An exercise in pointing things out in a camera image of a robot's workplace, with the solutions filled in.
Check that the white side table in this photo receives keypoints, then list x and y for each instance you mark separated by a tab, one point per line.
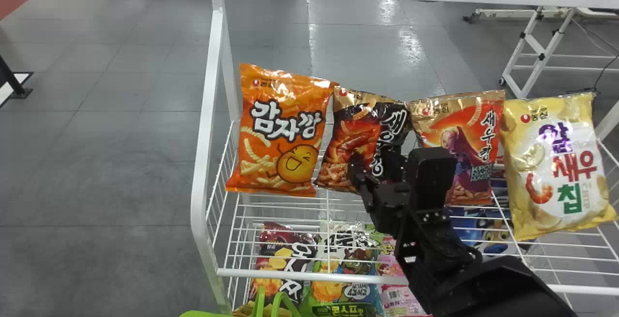
537	51

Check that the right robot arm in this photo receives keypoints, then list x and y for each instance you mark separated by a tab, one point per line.
440	264

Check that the dark red snack packet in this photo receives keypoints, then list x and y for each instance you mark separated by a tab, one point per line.
285	254

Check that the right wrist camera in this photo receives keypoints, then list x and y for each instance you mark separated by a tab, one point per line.
430	172

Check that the green basket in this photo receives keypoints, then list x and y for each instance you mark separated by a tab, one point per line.
258	307

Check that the pink snack packet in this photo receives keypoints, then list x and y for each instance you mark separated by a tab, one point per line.
394	297

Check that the black and red snack packet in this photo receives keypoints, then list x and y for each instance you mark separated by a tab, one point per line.
353	128

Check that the yellow snack packet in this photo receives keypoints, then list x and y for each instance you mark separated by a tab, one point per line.
556	162

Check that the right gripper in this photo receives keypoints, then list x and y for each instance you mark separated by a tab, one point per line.
389	203

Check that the orange snack packet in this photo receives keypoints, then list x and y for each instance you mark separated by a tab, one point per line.
280	128

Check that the gold and red snack packet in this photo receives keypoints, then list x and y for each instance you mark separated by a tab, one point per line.
459	123

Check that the green and blue snack packet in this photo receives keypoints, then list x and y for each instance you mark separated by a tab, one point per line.
346	259

